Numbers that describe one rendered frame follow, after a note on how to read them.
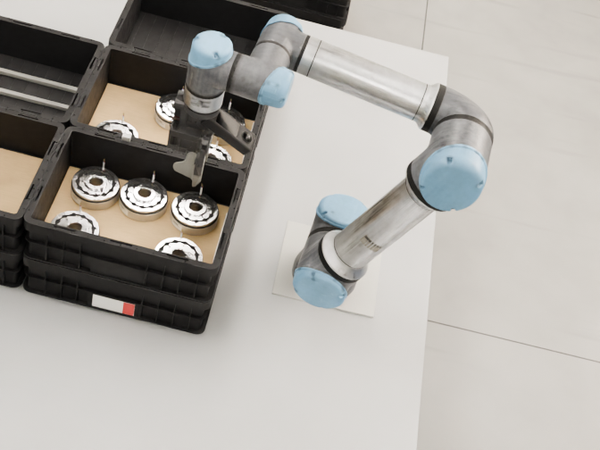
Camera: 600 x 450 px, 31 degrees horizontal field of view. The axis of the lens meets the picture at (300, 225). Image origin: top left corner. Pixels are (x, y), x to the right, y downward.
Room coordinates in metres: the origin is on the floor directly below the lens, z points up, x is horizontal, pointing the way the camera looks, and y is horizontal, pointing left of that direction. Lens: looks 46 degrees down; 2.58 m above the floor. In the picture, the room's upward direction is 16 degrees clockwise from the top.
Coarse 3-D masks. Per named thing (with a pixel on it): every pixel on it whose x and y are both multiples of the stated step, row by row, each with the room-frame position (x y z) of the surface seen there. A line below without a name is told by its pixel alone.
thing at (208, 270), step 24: (120, 144) 1.68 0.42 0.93; (48, 168) 1.55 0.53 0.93; (216, 168) 1.69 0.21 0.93; (240, 192) 1.64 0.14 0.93; (24, 216) 1.41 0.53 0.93; (72, 240) 1.40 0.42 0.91; (96, 240) 1.40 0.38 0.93; (168, 264) 1.41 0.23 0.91; (192, 264) 1.41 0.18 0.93; (216, 264) 1.43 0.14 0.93
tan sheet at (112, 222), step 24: (72, 168) 1.67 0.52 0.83; (168, 192) 1.68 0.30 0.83; (48, 216) 1.51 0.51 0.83; (96, 216) 1.55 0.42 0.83; (120, 216) 1.57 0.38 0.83; (168, 216) 1.61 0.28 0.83; (120, 240) 1.50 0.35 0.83; (144, 240) 1.52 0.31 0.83; (192, 240) 1.56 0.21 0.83; (216, 240) 1.58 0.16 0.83
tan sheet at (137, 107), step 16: (112, 96) 1.93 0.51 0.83; (128, 96) 1.94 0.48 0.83; (144, 96) 1.96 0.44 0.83; (160, 96) 1.98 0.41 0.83; (96, 112) 1.86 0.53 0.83; (112, 112) 1.88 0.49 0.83; (128, 112) 1.89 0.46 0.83; (144, 112) 1.91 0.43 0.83; (144, 128) 1.85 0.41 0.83; (160, 128) 1.87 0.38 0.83; (240, 160) 1.84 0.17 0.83
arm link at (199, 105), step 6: (186, 90) 1.55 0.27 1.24; (186, 96) 1.55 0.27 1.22; (192, 96) 1.54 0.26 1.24; (222, 96) 1.57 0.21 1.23; (186, 102) 1.55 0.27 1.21; (192, 102) 1.54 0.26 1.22; (198, 102) 1.54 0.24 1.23; (204, 102) 1.54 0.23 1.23; (210, 102) 1.54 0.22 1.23; (216, 102) 1.55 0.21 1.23; (192, 108) 1.54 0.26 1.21; (198, 108) 1.54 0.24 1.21; (204, 108) 1.54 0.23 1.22; (210, 108) 1.55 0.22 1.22; (216, 108) 1.56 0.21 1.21
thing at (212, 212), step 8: (192, 192) 1.67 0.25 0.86; (176, 200) 1.63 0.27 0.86; (184, 200) 1.64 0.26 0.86; (208, 200) 1.66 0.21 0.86; (176, 208) 1.61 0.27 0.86; (208, 208) 1.63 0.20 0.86; (216, 208) 1.64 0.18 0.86; (176, 216) 1.59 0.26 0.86; (184, 216) 1.59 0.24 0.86; (192, 216) 1.60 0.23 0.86; (200, 216) 1.60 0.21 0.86; (208, 216) 1.61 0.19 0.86; (216, 216) 1.62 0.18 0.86; (192, 224) 1.58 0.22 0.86; (200, 224) 1.58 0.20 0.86; (208, 224) 1.59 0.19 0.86
